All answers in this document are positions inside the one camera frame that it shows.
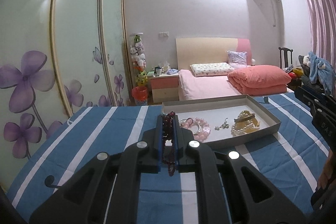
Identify white pipe duct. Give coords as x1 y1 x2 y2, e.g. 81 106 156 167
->
270 0 283 28

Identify white pearl necklace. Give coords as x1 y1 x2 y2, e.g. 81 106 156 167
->
231 119 257 137

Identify pink curtain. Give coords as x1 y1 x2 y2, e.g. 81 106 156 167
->
292 0 336 75

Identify blue white striped blanket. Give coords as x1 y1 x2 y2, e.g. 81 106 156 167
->
7 94 336 224

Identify red yellow balls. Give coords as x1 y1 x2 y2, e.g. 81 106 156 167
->
287 68 303 81

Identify pink bead bracelet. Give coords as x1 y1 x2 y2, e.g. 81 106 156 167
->
180 116 211 142

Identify gold bangle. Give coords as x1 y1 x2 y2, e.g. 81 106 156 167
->
233 110 256 124

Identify blue plush toy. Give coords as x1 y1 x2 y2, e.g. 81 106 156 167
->
302 51 329 94

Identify red trash bin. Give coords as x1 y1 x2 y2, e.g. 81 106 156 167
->
131 86 148 106

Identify yellow ornament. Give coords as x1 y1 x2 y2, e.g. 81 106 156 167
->
245 119 261 134

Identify pink bed sheet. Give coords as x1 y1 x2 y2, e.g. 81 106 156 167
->
178 68 295 102

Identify pink beige nightstand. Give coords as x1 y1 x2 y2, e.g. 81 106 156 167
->
147 72 180 104

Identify beige pink headboard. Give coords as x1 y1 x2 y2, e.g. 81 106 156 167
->
175 37 251 71

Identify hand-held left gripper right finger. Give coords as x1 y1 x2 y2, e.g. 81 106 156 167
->
173 115 307 224

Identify dark wooden chair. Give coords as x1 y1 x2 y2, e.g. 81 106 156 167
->
278 47 294 70

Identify silver earrings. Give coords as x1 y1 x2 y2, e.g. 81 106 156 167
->
214 117 230 131

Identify plush toy tube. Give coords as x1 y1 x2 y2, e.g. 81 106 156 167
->
130 33 148 88

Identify white patterned pillow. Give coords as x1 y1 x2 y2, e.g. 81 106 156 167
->
190 62 236 77

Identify person's right hand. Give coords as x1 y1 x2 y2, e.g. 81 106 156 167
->
316 147 336 191

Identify dark red bead necklace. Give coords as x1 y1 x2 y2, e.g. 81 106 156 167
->
160 111 176 177

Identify floral sliding door wardrobe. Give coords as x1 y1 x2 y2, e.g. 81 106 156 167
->
0 0 132 183

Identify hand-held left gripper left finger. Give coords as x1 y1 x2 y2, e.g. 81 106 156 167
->
29 115 164 224

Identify folded coral quilt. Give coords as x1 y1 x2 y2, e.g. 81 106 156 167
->
227 64 292 96

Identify lavender pillow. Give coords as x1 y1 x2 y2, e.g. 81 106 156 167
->
227 50 248 67

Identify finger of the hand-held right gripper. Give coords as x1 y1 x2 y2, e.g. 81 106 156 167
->
294 84 326 112

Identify grey cardboard tray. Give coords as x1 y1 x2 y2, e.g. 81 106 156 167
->
161 94 281 150

